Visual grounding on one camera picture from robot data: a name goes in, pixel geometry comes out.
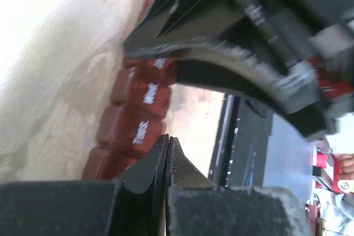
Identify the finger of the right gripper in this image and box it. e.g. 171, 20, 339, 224
124, 0, 285, 59

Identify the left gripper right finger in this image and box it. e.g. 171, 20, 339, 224
166, 137, 311, 235

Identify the red weekly pill organizer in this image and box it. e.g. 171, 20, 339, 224
81, 0, 180, 181

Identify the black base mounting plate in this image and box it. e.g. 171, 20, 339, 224
208, 95, 274, 187

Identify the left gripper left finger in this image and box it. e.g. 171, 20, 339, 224
1, 135, 169, 235

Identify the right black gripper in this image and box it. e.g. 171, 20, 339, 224
177, 0, 353, 139

